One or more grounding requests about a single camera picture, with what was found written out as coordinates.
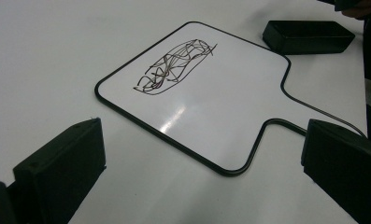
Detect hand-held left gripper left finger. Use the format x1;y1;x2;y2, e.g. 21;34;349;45
13;117;107;224

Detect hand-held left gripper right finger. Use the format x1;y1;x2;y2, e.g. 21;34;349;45
300;119;371;224

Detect black whiteboard eraser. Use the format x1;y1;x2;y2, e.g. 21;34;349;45
262;20;356;56

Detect white whiteboard with handle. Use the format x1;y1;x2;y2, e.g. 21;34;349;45
93;21;368;177

